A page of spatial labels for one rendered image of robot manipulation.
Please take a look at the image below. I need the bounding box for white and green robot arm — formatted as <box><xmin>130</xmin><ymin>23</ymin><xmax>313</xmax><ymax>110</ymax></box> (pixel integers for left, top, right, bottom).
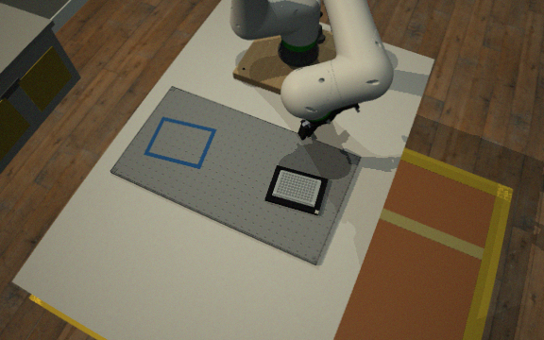
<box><xmin>229</xmin><ymin>0</ymin><xmax>394</xmax><ymax>126</ymax></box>

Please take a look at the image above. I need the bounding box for blue tape outline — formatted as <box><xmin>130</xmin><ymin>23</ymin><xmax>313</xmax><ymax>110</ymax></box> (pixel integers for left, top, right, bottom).
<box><xmin>144</xmin><ymin>117</ymin><xmax>216</xmax><ymax>169</ymax></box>

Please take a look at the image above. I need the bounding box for black rectangular frame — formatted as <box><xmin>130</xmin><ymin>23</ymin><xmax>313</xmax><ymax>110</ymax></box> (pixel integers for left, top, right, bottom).
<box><xmin>265</xmin><ymin>165</ymin><xmax>328</xmax><ymax>215</ymax></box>

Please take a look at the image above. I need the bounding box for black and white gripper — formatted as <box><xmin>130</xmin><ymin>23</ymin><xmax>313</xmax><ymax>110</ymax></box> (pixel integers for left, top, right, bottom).
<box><xmin>298</xmin><ymin>104</ymin><xmax>360</xmax><ymax>141</ymax></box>

